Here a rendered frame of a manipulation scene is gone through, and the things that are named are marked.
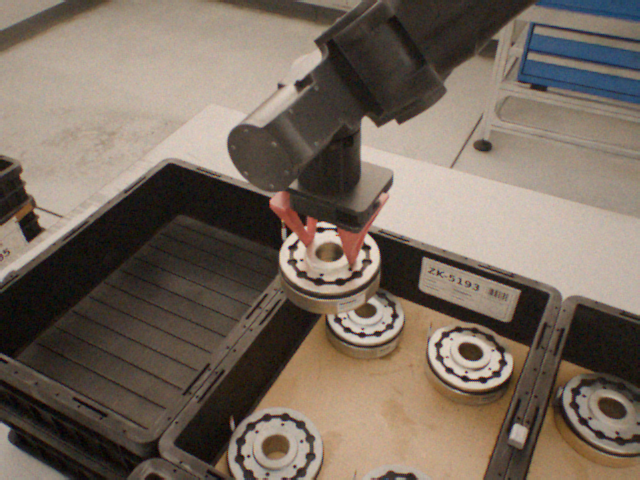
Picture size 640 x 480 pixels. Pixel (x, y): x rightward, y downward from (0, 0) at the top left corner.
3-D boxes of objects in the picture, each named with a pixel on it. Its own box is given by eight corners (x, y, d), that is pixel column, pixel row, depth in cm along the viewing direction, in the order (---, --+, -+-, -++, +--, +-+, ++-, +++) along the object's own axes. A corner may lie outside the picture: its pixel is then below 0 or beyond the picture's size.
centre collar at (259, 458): (267, 421, 69) (267, 418, 68) (306, 440, 67) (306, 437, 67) (243, 458, 65) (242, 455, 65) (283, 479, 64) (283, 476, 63)
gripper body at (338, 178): (362, 229, 53) (364, 159, 48) (263, 193, 57) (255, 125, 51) (395, 186, 57) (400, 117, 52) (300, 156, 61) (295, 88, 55)
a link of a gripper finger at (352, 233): (357, 291, 58) (358, 217, 52) (293, 265, 61) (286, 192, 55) (388, 247, 63) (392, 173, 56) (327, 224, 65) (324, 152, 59)
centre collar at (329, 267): (321, 233, 65) (320, 228, 64) (362, 249, 63) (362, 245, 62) (295, 262, 62) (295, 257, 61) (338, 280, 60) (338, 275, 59)
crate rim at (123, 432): (170, 167, 97) (168, 154, 96) (340, 226, 87) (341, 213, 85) (-58, 346, 71) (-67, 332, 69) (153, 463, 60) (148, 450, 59)
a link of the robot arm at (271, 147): (456, 81, 45) (388, -21, 43) (387, 168, 38) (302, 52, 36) (348, 142, 54) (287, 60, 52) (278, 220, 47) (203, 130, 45)
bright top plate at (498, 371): (449, 313, 81) (449, 310, 81) (524, 348, 77) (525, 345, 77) (413, 365, 75) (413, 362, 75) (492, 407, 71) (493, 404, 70)
